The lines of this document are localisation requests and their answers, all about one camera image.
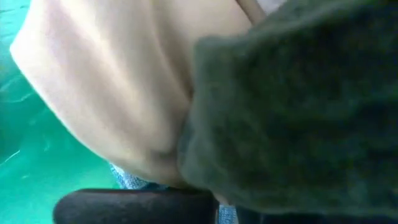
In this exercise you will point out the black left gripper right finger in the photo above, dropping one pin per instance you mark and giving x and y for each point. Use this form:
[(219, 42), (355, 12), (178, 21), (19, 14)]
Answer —
[(311, 219)]

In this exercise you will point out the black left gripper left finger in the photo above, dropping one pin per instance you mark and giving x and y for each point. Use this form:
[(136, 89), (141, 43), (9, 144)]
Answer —
[(133, 207)]

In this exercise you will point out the blue white striped towel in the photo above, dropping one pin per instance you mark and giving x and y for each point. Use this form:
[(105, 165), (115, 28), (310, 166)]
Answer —
[(130, 182)]

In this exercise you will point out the dark green garment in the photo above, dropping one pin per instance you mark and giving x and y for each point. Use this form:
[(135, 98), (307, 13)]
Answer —
[(295, 109)]

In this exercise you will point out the beige trousers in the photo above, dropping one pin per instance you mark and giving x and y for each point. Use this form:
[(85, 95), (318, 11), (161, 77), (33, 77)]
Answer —
[(109, 77)]

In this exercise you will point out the green work mat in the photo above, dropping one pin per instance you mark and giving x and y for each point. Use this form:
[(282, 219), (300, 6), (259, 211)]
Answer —
[(37, 155)]

